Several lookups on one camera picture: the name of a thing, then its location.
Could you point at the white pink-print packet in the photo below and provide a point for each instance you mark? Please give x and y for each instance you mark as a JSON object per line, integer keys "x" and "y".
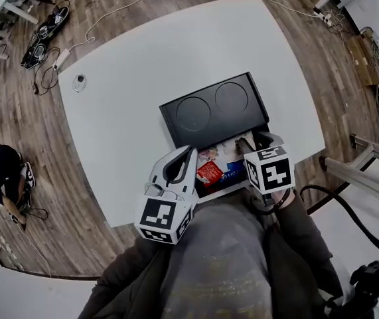
{"x": 222, "y": 155}

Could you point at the aluminium ladder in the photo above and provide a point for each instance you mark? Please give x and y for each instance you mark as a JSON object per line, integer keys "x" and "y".
{"x": 358, "y": 174}

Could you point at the large red packet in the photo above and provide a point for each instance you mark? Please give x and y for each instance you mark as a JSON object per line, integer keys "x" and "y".
{"x": 210, "y": 173}

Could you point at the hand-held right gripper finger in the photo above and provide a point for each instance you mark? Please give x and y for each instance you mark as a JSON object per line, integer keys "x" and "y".
{"x": 270, "y": 140}
{"x": 247, "y": 146}

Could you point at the black equipment case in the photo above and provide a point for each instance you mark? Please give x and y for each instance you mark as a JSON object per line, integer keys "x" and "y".
{"x": 38, "y": 50}

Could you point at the person's grey shirt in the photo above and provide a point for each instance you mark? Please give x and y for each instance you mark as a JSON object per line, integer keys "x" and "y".
{"x": 215, "y": 244}

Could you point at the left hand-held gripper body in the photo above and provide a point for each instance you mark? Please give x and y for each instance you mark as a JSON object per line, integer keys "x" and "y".
{"x": 157, "y": 214}

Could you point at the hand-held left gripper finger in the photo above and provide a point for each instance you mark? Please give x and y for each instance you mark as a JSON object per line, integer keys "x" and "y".
{"x": 159, "y": 169}
{"x": 194, "y": 178}

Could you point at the person's left forearm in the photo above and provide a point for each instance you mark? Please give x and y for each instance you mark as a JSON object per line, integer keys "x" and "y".
{"x": 122, "y": 271}

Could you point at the black drawer box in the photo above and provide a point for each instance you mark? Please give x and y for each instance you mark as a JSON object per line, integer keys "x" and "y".
{"x": 209, "y": 111}

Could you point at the blue grid-print packet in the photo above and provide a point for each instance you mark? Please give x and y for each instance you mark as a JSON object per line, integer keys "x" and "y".
{"x": 234, "y": 174}

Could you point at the black camera rig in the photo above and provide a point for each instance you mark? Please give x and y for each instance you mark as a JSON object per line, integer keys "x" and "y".
{"x": 375, "y": 271}

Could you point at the cardboard box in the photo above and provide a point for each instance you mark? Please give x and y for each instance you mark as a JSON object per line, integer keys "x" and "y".
{"x": 361, "y": 58}

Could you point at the white power strip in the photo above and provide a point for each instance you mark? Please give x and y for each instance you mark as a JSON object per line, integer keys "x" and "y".
{"x": 322, "y": 16}
{"x": 62, "y": 58}

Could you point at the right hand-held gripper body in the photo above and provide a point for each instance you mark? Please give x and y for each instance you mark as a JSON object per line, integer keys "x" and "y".
{"x": 272, "y": 174}

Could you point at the person's right forearm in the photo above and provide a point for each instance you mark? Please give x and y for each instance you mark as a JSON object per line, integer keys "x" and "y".
{"x": 302, "y": 241}

